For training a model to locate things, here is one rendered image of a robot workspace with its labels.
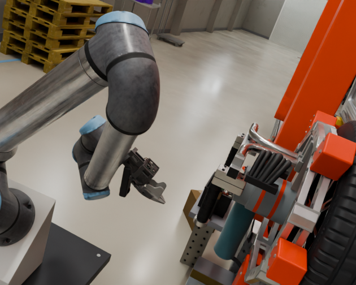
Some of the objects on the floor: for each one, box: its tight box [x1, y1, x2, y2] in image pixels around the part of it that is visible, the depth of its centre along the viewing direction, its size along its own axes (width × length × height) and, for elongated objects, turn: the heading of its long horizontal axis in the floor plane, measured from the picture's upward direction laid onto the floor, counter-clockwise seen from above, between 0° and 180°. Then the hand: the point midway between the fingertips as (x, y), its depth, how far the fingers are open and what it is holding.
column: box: [180, 224, 214, 268], centre depth 201 cm, size 10×10×42 cm
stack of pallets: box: [0, 0, 113, 74], centre depth 446 cm, size 110×75×80 cm
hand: (160, 201), depth 126 cm, fingers closed
